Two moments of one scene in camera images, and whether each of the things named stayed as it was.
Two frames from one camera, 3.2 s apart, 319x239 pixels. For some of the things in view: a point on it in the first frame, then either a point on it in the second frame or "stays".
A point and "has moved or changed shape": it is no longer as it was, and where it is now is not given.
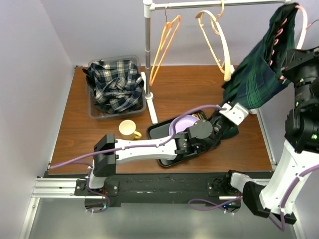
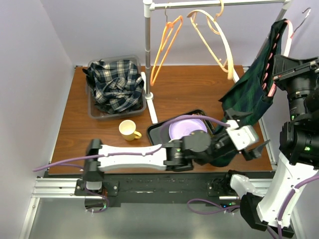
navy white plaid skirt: (115, 86) stays
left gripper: (216, 112) -> (253, 152)
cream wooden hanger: (227, 70) has moved or changed shape
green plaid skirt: (257, 72) has moved or changed shape
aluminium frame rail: (50, 188) stays
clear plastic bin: (94, 112) stays
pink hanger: (304, 27) -> (289, 43)
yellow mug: (127, 129) stays
